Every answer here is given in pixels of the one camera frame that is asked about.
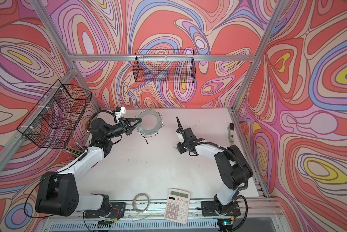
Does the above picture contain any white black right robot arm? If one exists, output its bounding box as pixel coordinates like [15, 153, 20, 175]
[176, 117, 253, 216]

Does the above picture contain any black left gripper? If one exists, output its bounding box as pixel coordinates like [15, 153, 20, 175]
[104, 120, 142, 143]

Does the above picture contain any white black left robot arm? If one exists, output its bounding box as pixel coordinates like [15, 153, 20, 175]
[34, 107, 142, 218]

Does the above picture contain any white black remote control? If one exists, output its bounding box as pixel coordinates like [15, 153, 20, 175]
[228, 123, 235, 144]

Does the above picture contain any black wire basket left wall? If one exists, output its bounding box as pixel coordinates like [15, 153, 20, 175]
[16, 80, 92, 149]

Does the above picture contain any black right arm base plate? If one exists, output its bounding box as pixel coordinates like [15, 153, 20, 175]
[197, 201, 241, 217]

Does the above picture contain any aluminium front rail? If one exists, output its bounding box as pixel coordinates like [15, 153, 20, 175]
[39, 198, 291, 232]

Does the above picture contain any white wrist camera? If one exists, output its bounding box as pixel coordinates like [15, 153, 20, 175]
[112, 107, 126, 122]
[176, 129, 186, 144]

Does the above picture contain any black wire basket back wall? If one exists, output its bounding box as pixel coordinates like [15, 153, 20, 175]
[132, 49, 196, 83]

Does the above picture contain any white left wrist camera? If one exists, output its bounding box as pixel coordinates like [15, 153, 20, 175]
[112, 107, 126, 122]

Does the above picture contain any black wire basket wall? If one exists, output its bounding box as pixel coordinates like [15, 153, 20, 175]
[132, 49, 196, 83]
[16, 80, 92, 149]

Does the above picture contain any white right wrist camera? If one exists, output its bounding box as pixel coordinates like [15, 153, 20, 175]
[176, 129, 186, 144]

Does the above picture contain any white desk calculator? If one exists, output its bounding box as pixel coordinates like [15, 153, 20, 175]
[164, 188, 190, 224]

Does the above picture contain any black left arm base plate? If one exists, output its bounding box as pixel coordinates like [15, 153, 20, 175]
[84, 202, 127, 219]

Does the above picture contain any clear tape roll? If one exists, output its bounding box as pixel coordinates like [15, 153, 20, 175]
[132, 193, 151, 214]

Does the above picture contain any red pencil cup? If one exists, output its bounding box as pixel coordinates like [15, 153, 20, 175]
[64, 142, 88, 159]

